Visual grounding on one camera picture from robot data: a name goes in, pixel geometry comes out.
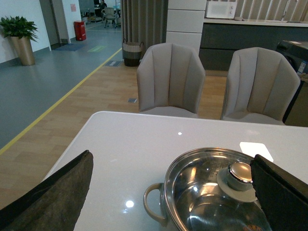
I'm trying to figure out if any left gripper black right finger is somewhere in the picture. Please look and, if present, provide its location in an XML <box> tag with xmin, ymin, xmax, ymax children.
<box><xmin>250</xmin><ymin>154</ymin><xmax>308</xmax><ymax>231</ymax></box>

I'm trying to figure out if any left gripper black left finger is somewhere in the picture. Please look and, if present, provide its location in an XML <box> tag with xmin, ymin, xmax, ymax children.
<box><xmin>0</xmin><ymin>150</ymin><xmax>93</xmax><ymax>231</ymax></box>

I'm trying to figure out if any glass pot lid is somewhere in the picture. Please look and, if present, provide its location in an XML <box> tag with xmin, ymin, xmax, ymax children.
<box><xmin>170</xmin><ymin>151</ymin><xmax>271</xmax><ymax>231</ymax></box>

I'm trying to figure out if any stainless steel pot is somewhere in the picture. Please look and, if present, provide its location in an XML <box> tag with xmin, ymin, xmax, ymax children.
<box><xmin>144</xmin><ymin>147</ymin><xmax>271</xmax><ymax>231</ymax></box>

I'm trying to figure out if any beige chair right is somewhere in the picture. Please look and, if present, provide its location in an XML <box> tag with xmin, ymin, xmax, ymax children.
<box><xmin>220</xmin><ymin>47</ymin><xmax>292</xmax><ymax>125</ymax></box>

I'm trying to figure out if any beige chair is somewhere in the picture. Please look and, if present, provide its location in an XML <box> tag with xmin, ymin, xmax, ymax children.
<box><xmin>220</xmin><ymin>47</ymin><xmax>292</xmax><ymax>125</ymax></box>
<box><xmin>137</xmin><ymin>43</ymin><xmax>205</xmax><ymax>118</ymax></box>

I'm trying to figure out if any beige chair left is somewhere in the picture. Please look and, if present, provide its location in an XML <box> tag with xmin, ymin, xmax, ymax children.
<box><xmin>137</xmin><ymin>43</ymin><xmax>205</xmax><ymax>118</ymax></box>

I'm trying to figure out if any woven laundry basket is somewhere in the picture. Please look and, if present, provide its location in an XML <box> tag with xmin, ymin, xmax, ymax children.
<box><xmin>122</xmin><ymin>39</ymin><xmax>144</xmax><ymax>67</ymax></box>

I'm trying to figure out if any dark kitchen counter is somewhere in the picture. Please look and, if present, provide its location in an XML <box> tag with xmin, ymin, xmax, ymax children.
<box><xmin>199</xmin><ymin>20</ymin><xmax>308</xmax><ymax>71</ymax></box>

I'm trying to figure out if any potted green plant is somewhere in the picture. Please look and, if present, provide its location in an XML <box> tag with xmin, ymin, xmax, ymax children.
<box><xmin>0</xmin><ymin>16</ymin><xmax>38</xmax><ymax>66</ymax></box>

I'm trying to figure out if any red cabinet box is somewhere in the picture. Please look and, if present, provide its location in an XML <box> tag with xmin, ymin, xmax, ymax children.
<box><xmin>74</xmin><ymin>21</ymin><xmax>86</xmax><ymax>41</ymax></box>

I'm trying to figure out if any grey office chair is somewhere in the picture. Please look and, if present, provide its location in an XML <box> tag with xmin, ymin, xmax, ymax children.
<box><xmin>104</xmin><ymin>7</ymin><xmax>117</xmax><ymax>28</ymax></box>

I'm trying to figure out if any white microwave oven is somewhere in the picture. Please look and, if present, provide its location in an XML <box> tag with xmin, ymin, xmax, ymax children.
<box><xmin>205</xmin><ymin>1</ymin><xmax>237</xmax><ymax>19</ymax></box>

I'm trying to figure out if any grey curtain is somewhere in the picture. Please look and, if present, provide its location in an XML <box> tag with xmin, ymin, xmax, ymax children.
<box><xmin>120</xmin><ymin>0</ymin><xmax>168</xmax><ymax>55</ymax></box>

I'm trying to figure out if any white pillar cabinet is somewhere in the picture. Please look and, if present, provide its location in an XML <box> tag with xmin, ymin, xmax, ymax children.
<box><xmin>166</xmin><ymin>0</ymin><xmax>206</xmax><ymax>52</ymax></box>

